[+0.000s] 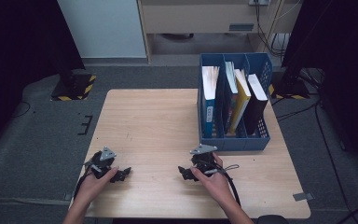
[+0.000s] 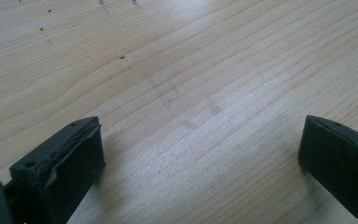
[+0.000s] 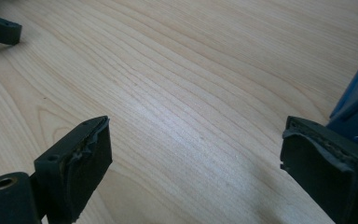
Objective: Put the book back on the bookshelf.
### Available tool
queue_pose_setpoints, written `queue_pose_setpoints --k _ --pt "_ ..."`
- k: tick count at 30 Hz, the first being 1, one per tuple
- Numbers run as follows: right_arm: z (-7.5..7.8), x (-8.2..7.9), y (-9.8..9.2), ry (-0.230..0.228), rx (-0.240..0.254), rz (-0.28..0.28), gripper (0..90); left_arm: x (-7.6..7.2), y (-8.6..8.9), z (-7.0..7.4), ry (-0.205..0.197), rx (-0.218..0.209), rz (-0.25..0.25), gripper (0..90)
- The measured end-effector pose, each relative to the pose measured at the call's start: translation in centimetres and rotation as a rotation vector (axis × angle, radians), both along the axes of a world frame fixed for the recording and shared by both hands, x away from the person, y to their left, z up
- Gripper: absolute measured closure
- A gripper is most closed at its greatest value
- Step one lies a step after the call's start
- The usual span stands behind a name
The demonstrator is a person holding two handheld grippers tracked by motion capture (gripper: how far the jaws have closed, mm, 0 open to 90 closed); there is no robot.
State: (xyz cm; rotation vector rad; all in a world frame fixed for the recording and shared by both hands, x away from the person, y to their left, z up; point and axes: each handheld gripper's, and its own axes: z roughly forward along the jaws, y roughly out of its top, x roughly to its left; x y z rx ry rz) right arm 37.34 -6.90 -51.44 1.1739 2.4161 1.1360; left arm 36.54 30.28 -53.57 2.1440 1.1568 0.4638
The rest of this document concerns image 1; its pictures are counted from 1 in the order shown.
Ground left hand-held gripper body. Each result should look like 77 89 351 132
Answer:
85 146 118 180

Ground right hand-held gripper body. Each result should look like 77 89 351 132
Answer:
188 143 224 179

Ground blue plastic file rack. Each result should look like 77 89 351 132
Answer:
197 51 274 153

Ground bright blue book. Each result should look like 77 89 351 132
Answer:
200 65 221 139

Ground dark blue illustrated book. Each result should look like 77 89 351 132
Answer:
223 61 241 134

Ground yellow book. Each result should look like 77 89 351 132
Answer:
227 68 252 136

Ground black book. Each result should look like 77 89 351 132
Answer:
242 73 269 136

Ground person's left hand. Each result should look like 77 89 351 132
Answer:
74 166 120 208

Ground person's right hand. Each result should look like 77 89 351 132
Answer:
189 151 231 204

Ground black floor tape mark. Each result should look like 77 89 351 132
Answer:
76 115 93 136

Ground grey tape strip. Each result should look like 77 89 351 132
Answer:
62 190 79 201
292 192 315 202

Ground black round stool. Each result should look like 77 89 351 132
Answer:
256 214 291 224

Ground white cabinet panel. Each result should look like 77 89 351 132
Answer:
58 0 147 59

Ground grey desk label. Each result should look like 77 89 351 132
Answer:
228 22 255 33

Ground beige wooden desk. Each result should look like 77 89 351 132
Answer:
136 0 302 64

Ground dark curtain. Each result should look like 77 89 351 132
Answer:
281 0 358 175

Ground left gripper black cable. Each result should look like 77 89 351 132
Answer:
73 162 91 203

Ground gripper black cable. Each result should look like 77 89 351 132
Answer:
73 162 91 203
209 161 242 208

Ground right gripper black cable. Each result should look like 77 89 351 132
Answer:
209 161 242 208

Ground black floor cable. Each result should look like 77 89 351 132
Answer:
274 101 355 224
7 101 32 120

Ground hanging black cables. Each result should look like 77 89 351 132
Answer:
254 0 290 59

